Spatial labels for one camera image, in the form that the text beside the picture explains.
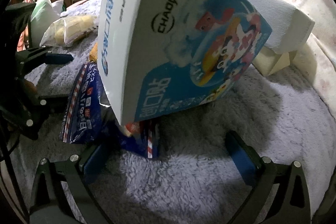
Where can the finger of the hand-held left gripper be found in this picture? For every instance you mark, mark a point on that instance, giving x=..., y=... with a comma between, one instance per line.
x=50, y=103
x=59, y=58

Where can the white bun packet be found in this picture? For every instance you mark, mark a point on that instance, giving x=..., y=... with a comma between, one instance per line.
x=68, y=29

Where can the light blue cartoon carton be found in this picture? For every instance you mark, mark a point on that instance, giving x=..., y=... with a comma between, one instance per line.
x=183, y=29

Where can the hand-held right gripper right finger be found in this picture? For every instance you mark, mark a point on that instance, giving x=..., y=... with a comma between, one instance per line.
x=241, y=161

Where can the purple fleece blanket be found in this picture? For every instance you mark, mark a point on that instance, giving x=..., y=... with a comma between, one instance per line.
x=210, y=187

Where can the orange snack packet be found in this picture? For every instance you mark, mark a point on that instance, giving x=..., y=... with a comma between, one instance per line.
x=94, y=54

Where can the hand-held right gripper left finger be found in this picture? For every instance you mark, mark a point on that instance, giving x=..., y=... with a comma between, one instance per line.
x=94, y=161

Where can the blue snack packet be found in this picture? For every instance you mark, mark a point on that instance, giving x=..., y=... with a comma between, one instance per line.
x=147, y=142
x=81, y=108

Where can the white fabric storage bin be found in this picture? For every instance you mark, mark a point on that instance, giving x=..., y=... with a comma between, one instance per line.
x=275, y=14

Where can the white green plastic bag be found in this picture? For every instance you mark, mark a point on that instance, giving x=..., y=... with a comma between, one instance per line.
x=43, y=16

